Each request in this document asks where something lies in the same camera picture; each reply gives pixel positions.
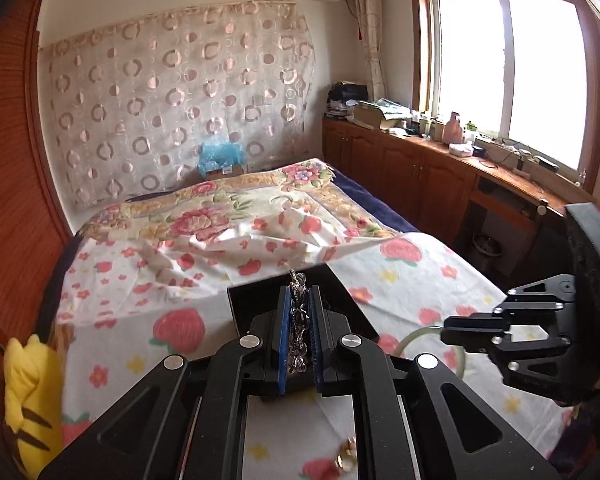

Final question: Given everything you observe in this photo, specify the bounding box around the silver crystal chain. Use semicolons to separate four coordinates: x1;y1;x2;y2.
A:
285;268;312;376

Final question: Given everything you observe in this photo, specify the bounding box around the black open jewelry box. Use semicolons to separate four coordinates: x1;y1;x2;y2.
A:
226;262;382;356

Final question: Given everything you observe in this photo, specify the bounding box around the green jade bangle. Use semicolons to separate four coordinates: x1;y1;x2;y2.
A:
391;324;467;379

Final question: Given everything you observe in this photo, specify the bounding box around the wooden side cabinet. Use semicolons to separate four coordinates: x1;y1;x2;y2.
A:
322;119;572;288

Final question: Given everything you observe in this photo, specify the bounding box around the floral quilt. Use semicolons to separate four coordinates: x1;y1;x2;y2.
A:
81;158;396;245

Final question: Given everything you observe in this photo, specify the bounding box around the strawberry flower print sheet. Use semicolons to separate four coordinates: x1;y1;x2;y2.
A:
54;209;577;480

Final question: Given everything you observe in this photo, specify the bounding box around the pink bottle on sill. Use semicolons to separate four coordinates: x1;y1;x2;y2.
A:
442;112;464;145

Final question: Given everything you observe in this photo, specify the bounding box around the blue plastic bag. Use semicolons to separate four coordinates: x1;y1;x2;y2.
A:
198;143;245;177

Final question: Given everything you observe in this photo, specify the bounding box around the clutter pile on cabinet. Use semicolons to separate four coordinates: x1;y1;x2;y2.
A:
325;81;414;130

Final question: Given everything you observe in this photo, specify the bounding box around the yellow plush toy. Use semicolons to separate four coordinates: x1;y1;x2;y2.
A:
3;334;64;479

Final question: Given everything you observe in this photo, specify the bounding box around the wooden headboard panel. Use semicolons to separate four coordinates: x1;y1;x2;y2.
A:
0;0;69;420

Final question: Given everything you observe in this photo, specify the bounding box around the circle pattern curtain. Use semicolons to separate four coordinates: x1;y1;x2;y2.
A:
38;0;315;209

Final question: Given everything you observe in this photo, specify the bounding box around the beige window curtain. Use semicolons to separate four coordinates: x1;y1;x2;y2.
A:
354;0;386;101

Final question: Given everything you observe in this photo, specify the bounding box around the gold ring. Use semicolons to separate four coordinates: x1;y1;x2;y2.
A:
334;435;360;474

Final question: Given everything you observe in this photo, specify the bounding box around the window with wooden frame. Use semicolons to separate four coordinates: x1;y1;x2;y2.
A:
413;0;600;192

